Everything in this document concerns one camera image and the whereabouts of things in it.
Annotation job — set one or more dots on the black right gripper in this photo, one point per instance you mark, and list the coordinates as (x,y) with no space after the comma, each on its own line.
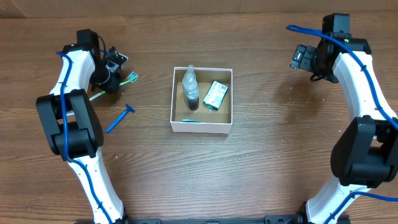
(330,76)

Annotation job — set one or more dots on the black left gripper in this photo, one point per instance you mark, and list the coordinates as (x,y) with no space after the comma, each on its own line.
(112,85)

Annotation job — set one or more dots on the green white toothbrush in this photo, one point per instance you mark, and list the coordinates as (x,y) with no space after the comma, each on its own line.
(131,78)

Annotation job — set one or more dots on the clear soap pump bottle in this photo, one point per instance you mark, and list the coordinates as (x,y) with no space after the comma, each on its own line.
(190,89)

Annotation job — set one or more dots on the teal white toothpaste tube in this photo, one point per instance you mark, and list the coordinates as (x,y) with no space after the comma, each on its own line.
(190,121)

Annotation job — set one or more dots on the green white soap packet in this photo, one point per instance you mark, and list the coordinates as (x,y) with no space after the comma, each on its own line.
(215,96)

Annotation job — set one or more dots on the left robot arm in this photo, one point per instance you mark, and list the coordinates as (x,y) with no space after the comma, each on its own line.
(71,126)

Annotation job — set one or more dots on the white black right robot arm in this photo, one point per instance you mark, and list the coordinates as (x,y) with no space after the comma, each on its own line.
(365,156)

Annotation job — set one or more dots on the blue disposable razor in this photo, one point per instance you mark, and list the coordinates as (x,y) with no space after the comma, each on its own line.
(129,109)

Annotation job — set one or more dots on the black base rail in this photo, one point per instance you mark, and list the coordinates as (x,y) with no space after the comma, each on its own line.
(268,219)

